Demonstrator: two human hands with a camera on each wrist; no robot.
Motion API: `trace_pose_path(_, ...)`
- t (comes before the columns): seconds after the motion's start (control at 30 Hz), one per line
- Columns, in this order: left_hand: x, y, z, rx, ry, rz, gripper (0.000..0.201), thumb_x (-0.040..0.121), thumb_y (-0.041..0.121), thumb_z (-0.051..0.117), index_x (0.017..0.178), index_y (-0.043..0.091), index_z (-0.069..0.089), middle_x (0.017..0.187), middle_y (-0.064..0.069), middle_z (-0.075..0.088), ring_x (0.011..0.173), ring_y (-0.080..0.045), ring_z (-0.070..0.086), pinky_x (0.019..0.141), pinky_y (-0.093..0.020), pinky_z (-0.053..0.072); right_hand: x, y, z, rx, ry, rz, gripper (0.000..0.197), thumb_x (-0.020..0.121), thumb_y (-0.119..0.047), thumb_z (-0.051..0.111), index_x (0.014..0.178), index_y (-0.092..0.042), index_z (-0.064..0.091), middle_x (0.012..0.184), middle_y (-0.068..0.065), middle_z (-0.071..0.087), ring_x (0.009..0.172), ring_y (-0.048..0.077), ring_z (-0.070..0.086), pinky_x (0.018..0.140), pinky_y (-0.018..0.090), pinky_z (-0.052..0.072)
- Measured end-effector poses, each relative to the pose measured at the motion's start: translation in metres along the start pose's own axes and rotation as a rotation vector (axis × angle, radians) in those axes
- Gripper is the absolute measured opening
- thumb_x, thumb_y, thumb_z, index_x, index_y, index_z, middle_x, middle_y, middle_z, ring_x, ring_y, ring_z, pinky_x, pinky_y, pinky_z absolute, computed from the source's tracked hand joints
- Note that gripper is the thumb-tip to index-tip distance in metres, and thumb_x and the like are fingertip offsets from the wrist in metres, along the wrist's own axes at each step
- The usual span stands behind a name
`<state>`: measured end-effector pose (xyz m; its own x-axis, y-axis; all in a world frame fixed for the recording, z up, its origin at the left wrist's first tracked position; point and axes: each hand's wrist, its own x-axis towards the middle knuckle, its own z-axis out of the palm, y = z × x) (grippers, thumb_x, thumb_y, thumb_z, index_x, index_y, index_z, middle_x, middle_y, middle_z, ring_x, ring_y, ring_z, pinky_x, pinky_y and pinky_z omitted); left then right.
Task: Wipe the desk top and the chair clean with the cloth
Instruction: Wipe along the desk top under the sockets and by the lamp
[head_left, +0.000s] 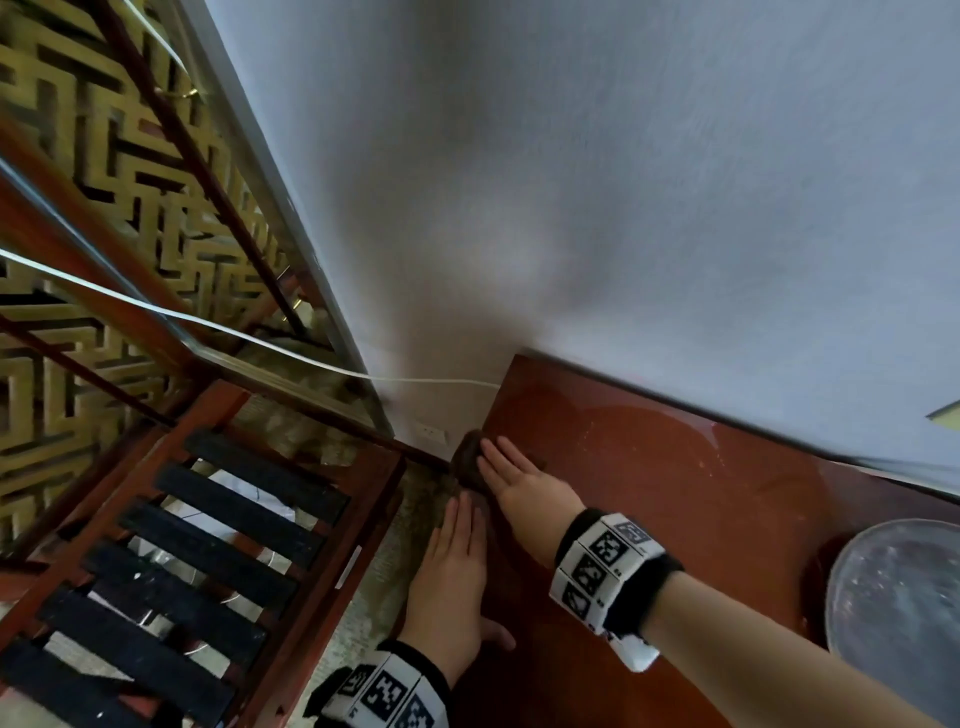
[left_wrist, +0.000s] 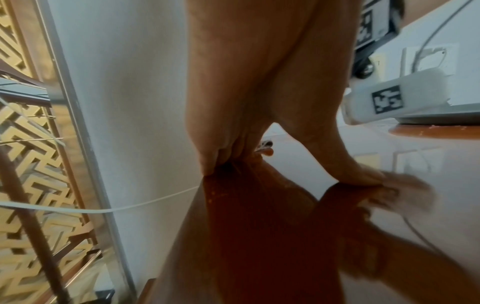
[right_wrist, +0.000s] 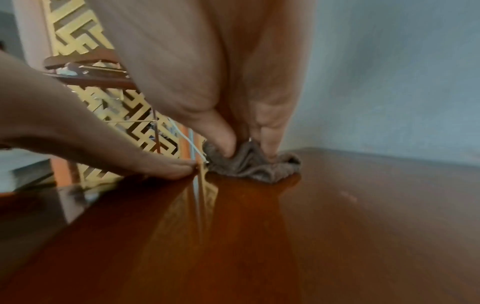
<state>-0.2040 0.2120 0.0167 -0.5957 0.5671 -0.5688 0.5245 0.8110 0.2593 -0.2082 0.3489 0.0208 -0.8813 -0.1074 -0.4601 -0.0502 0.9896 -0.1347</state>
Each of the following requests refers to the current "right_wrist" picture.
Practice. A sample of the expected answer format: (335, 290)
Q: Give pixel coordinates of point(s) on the red wooden table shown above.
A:
(375, 222)

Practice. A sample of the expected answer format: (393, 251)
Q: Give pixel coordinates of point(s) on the person's right hand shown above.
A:
(210, 59)

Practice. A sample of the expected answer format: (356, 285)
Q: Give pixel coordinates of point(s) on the gold lattice screen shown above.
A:
(75, 26)

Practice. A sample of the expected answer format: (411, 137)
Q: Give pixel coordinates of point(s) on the person's left hand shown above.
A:
(75, 133)

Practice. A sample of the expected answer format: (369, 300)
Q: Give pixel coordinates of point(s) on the brown cleaning cloth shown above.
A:
(255, 169)

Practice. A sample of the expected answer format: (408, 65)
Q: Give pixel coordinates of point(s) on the wooden folding luggage rack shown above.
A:
(93, 69)

